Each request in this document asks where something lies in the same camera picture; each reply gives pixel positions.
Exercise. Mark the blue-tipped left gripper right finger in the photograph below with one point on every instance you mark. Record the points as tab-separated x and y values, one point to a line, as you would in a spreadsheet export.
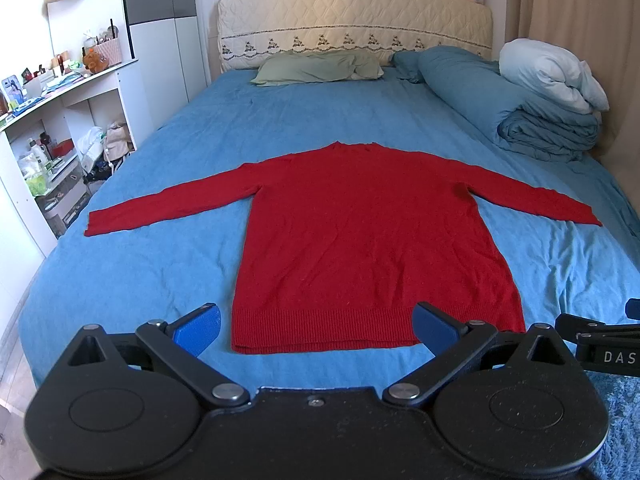
456	347

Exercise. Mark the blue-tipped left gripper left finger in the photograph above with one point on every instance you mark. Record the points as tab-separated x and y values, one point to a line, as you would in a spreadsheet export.
175	347

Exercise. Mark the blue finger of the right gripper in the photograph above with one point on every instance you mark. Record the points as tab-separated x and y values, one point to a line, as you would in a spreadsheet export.
632	308

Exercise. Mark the red knit sweater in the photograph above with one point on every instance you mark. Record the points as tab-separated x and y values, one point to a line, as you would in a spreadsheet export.
342	242

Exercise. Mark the blue bed sheet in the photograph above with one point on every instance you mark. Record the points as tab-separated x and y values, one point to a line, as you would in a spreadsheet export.
125	278

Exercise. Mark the blue fluffy rug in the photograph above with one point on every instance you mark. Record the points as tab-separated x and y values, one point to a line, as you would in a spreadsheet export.
620	456

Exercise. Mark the folded blue duvet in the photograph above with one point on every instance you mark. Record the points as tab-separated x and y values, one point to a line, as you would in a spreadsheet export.
514	118

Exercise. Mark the white shelf desk unit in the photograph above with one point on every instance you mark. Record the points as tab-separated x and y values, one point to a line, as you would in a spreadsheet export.
69	113

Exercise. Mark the white pillow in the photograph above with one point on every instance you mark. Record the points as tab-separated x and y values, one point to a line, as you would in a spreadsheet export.
554	73

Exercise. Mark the orange teddy bear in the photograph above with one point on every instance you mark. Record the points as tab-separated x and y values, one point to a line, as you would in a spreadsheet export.
94	61

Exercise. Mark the green pillow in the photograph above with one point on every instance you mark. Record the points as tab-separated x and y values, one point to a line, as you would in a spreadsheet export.
312	67

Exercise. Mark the pink woven basket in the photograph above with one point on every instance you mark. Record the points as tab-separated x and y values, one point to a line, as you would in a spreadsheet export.
110	50

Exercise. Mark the beige curtain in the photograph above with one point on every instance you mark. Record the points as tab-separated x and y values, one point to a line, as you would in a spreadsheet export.
605	33

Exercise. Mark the cream quilted headboard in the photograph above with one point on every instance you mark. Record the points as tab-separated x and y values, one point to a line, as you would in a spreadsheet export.
250	31

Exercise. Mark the white grey wardrobe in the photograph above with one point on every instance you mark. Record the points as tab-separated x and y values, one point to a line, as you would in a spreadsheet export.
165	39

